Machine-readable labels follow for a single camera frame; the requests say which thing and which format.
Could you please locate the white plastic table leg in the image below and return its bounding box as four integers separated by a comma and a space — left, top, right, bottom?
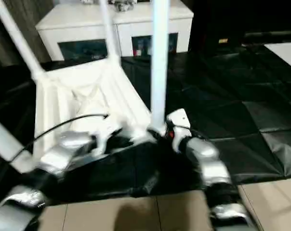
0, 115, 34, 173
0, 0, 46, 80
149, 0, 172, 132
98, 0, 123, 64

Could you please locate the white plastic table top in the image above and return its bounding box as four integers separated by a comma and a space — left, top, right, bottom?
32, 56, 160, 174

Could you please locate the black mat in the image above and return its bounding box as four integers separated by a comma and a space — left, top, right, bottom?
0, 43, 291, 206

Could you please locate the white cabinet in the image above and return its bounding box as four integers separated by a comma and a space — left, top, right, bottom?
35, 0, 194, 62

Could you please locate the glass bowl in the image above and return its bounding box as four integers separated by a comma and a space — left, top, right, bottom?
114, 1, 134, 12

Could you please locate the dark low shelf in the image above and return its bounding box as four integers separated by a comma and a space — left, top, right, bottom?
244, 30, 291, 44

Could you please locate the white flat board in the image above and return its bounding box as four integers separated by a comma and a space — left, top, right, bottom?
263, 42, 291, 74

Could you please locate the grey curtain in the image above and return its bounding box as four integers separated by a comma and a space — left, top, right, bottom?
0, 0, 54, 67

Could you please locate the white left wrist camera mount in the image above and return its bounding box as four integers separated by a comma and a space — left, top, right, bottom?
93, 125, 123, 157

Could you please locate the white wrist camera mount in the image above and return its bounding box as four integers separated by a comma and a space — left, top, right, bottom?
93, 125, 123, 157
166, 108, 192, 152

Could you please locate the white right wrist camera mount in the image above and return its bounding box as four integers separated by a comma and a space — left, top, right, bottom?
166, 108, 192, 152

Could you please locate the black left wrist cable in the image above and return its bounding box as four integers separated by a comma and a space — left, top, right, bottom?
12, 113, 110, 161

